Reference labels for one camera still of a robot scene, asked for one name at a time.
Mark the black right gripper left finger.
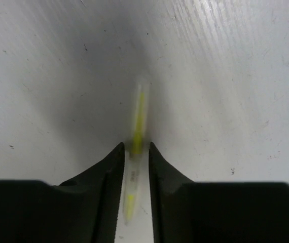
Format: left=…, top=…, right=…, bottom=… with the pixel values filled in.
left=0, top=143, right=125, bottom=242

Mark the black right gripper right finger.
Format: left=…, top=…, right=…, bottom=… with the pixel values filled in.
left=149, top=143, right=289, bottom=242

